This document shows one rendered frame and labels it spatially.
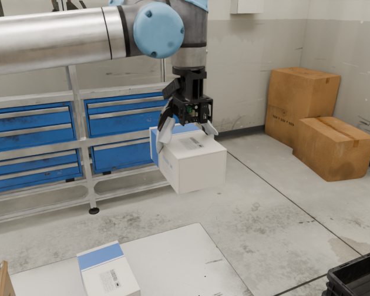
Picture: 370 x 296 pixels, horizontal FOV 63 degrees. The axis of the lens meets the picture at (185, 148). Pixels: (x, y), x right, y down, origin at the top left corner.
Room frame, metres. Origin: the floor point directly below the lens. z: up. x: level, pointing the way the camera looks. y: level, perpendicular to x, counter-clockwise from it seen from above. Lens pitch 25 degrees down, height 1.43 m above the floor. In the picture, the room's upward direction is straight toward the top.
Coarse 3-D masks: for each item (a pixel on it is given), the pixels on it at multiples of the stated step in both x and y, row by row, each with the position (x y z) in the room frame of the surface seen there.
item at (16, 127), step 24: (0, 120) 1.74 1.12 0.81; (24, 120) 1.79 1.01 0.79; (48, 120) 1.84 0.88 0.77; (72, 120) 1.90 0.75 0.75; (0, 144) 1.73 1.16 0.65; (24, 144) 1.78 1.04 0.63; (0, 168) 1.71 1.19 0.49; (24, 168) 1.77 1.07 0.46; (48, 168) 1.81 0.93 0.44; (72, 168) 1.88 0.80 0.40
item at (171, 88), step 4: (176, 80) 0.66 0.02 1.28; (172, 84) 0.68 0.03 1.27; (176, 84) 0.66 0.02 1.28; (164, 88) 0.73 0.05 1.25; (168, 88) 0.70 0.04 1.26; (172, 88) 0.68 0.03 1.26; (176, 88) 0.66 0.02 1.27; (180, 88) 0.66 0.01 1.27; (164, 92) 0.73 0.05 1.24; (168, 92) 0.71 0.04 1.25; (172, 92) 0.68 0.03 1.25; (164, 96) 0.73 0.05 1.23; (168, 96) 0.71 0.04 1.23
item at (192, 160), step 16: (176, 128) 0.75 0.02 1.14; (192, 128) 0.75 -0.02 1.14; (176, 144) 0.64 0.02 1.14; (192, 144) 0.64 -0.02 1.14; (208, 144) 0.64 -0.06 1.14; (160, 160) 0.67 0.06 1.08; (176, 160) 0.57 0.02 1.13; (192, 160) 0.58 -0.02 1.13; (208, 160) 0.60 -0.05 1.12; (224, 160) 0.61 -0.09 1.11; (176, 176) 0.57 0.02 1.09; (192, 176) 0.58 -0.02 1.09; (208, 176) 0.60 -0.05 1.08; (224, 176) 0.61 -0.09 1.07; (176, 192) 0.58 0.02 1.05
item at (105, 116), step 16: (128, 96) 2.06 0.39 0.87; (144, 96) 2.10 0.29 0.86; (160, 96) 2.14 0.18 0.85; (96, 112) 1.97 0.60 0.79; (112, 112) 2.01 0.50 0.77; (128, 112) 2.04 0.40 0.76; (144, 112) 2.09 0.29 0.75; (160, 112) 2.15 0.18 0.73; (96, 128) 1.96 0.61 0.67; (112, 128) 2.00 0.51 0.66; (128, 128) 2.05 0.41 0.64; (144, 128) 2.10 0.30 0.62; (112, 144) 1.98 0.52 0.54; (128, 144) 2.03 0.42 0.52; (144, 144) 2.09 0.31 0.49; (96, 160) 1.95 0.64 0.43; (112, 160) 1.99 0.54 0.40; (128, 160) 2.04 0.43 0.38; (144, 160) 2.09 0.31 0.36
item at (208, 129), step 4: (208, 120) 0.70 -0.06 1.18; (200, 124) 0.69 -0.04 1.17; (204, 124) 0.69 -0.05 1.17; (208, 124) 0.67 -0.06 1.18; (212, 124) 0.70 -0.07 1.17; (204, 128) 0.69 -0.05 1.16; (208, 128) 0.69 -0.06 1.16; (212, 128) 0.66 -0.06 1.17; (208, 132) 0.70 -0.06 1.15; (212, 132) 0.68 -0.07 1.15; (216, 132) 0.66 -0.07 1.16; (212, 136) 0.70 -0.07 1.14
